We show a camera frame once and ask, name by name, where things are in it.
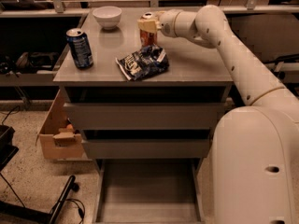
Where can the blue chip bag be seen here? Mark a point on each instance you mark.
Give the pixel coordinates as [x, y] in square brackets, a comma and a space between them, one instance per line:
[146, 62]

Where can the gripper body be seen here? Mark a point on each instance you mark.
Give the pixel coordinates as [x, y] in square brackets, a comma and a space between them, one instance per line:
[166, 22]

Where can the white ceramic bowl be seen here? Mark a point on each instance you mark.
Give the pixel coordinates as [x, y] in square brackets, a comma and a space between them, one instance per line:
[107, 17]

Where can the black chair base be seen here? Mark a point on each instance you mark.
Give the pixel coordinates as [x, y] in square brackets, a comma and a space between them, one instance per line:
[41, 210]

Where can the grey middle drawer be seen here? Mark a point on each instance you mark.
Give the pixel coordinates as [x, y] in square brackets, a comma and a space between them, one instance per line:
[146, 149]

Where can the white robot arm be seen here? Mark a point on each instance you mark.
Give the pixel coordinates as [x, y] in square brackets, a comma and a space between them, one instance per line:
[253, 145]

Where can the grey top drawer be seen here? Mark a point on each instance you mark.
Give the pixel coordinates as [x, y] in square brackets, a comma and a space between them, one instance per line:
[143, 116]

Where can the blue soda can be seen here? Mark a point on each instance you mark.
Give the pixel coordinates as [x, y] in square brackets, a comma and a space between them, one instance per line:
[80, 48]

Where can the open grey bottom drawer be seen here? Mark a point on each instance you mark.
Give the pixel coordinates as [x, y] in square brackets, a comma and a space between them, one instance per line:
[148, 192]

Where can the grey drawer cabinet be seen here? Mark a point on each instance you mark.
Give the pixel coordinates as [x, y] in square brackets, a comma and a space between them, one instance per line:
[195, 76]

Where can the cardboard box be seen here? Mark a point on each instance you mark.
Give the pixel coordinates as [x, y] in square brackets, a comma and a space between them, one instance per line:
[57, 137]

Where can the red coke can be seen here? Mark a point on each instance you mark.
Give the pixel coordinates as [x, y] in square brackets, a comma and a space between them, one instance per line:
[145, 37]

